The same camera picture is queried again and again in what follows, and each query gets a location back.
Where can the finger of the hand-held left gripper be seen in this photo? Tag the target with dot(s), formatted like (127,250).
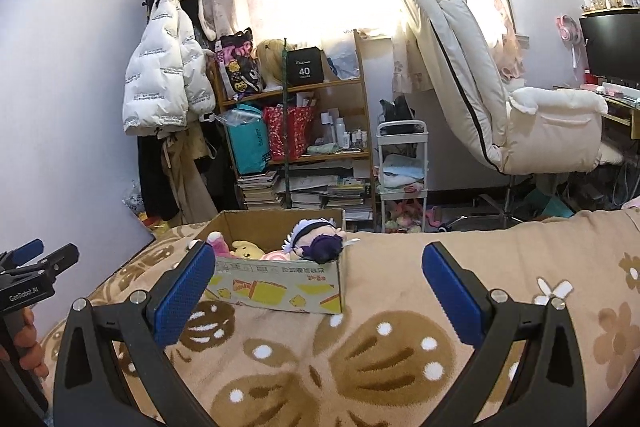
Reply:
(27,251)
(62,257)

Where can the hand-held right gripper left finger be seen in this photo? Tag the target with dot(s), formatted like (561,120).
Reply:
(185,292)

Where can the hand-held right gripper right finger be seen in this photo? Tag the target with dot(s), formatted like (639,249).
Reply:
(452,297)

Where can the pink plush toy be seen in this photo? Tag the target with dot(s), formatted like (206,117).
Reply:
(217,244)

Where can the printed cardboard box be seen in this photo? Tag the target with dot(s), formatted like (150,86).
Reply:
(280,287)

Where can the pink tissue roll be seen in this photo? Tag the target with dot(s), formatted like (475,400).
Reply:
(275,256)

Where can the white-haired plush doll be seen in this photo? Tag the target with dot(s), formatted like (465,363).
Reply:
(320,242)

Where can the pink soft toys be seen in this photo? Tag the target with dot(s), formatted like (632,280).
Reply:
(402,217)

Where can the person's left hand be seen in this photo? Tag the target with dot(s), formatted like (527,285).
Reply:
(27,342)

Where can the beige flower blanket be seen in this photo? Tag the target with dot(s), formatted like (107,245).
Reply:
(400,267)

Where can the yellow bear plush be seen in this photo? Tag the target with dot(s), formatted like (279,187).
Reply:
(247,251)

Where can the beige hanging coat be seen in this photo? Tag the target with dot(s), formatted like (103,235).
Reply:
(187,187)

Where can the dark hanging clothes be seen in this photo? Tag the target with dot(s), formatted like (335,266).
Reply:
(152,177)

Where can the folded towels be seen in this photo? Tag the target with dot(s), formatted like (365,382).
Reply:
(400,172)

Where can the white trolley cart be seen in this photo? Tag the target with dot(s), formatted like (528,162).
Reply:
(426,157)

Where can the stack of books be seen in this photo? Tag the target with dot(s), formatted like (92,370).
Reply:
(345,197)

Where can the teal paper bag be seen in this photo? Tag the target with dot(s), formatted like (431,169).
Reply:
(247,142)

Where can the dark green pole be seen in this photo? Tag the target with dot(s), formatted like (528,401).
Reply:
(286,132)

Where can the red gift bag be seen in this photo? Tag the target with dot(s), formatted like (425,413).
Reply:
(292,132)

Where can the black bag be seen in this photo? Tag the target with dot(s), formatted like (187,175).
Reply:
(397,112)

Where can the group of cosmetic bottles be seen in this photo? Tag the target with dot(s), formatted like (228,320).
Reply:
(345,132)

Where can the white puffer jacket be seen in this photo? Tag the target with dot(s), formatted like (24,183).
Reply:
(160,77)

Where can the wooden shelf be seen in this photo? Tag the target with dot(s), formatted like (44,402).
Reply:
(367,107)

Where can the cream reclining chair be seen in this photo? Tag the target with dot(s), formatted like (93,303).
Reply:
(480,82)

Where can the patterned cartoon bag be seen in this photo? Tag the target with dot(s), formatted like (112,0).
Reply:
(240,64)

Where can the blonde wig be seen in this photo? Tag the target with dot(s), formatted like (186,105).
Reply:
(270,62)

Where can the wooden desk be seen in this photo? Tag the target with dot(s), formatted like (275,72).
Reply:
(622,117)

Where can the black box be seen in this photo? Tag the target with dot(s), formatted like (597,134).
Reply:
(305,67)

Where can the clear plastic bag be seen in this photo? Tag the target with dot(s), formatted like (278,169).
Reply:
(345,62)

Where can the pink desk fan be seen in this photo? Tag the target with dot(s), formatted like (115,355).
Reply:
(567,29)

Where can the black monitor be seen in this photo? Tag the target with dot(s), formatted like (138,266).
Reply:
(610,47)

